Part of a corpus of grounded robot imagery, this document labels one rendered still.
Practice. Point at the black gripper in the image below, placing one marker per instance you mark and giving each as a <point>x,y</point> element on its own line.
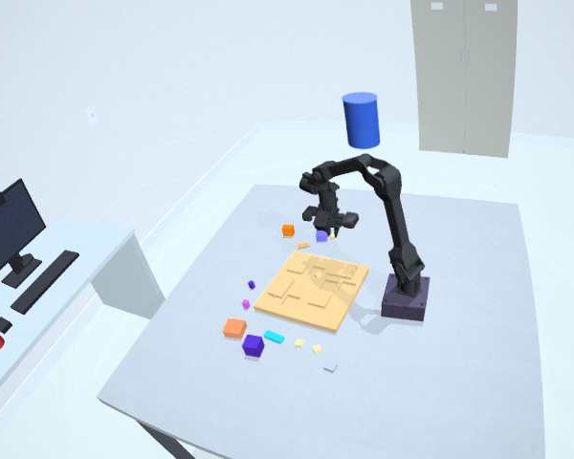
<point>348,220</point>

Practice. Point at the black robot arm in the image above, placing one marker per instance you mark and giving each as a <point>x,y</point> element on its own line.
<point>387,184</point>

